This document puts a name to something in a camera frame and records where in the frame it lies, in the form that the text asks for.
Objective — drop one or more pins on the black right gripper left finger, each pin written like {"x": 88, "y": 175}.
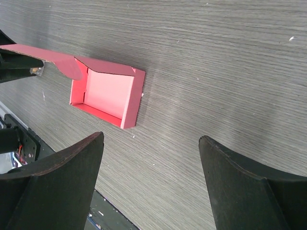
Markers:
{"x": 53, "y": 193}

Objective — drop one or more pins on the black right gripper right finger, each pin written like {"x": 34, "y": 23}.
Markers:
{"x": 248, "y": 195}

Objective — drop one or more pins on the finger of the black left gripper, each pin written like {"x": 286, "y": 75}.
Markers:
{"x": 14, "y": 66}

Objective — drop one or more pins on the pink paper box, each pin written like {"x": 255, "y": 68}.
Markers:
{"x": 107, "y": 90}

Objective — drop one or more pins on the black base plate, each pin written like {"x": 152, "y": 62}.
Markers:
{"x": 102, "y": 214}

